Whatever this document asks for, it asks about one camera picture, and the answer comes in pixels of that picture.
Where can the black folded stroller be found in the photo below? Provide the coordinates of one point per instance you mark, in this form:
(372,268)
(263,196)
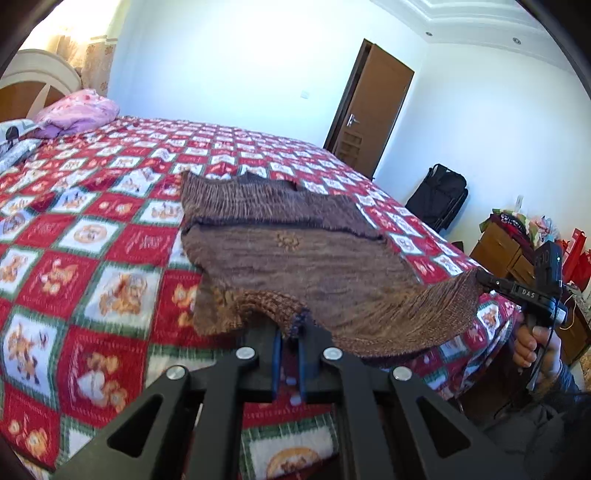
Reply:
(438,198)

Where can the person's dark clothed body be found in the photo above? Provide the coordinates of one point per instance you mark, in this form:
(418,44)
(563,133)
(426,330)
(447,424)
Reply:
(545,438)

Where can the pile of colourful clothes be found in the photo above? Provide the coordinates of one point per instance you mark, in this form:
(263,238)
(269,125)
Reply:
(512,226)

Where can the red paper bags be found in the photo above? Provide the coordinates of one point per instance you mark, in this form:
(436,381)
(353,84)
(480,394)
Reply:
(577,258)

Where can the pink crumpled blanket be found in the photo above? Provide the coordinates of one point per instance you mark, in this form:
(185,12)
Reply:
(78,113)

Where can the grey patterned pillows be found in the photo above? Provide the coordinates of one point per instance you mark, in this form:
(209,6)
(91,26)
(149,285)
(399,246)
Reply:
(18,152)

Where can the red checked printed bedsheet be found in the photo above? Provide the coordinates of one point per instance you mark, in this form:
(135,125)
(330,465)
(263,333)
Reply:
(92,258)

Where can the person's right hand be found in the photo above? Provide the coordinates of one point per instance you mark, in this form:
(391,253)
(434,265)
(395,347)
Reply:
(524,346)

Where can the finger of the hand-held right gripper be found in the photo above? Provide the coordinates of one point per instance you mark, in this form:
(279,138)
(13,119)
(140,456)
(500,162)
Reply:
(491,280)

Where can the person's right forearm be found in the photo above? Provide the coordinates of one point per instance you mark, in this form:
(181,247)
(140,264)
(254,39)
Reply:
(570,383)

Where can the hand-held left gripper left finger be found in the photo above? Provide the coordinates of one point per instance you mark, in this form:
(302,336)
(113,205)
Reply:
(276,369)

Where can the white and wooden headboard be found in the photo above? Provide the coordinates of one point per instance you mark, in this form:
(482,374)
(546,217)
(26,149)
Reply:
(27,78)

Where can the brown knitted sweater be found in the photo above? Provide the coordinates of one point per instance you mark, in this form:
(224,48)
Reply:
(300,258)

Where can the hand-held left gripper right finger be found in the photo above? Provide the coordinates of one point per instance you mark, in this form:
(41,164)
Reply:
(303,369)

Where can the patterned beige curtain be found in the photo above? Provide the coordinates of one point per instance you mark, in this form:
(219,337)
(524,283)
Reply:
(92,64)

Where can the brown wooden door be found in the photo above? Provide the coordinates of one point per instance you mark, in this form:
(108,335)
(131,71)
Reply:
(374,110)

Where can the wooden cabinet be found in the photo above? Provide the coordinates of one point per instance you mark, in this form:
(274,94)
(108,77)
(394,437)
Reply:
(498,254)

